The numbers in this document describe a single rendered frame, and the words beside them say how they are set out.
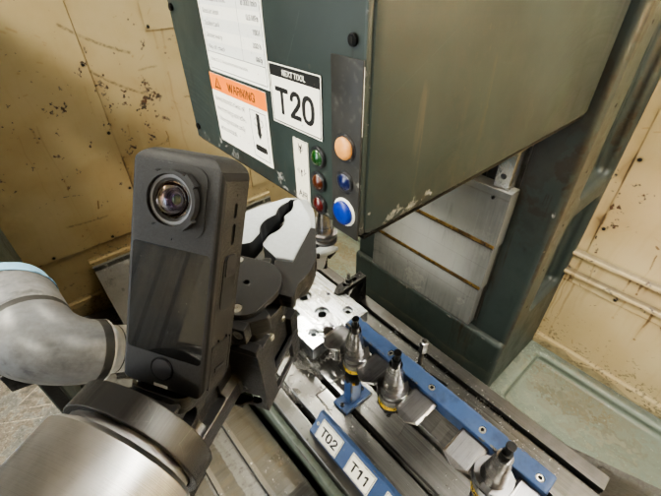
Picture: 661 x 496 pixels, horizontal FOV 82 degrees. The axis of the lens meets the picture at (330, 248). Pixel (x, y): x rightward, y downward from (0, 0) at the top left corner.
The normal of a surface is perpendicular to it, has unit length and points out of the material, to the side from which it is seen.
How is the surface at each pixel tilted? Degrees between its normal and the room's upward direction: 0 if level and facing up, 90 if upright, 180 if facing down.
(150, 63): 90
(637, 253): 90
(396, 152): 90
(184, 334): 63
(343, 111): 90
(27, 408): 0
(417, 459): 0
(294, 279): 0
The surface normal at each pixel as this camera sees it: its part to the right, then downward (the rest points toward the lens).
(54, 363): 0.45, 0.20
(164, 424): 0.62, -0.46
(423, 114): 0.66, 0.46
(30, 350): 0.34, -0.04
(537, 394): -0.01, -0.79
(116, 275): 0.25, -0.54
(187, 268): -0.25, 0.17
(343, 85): -0.76, 0.40
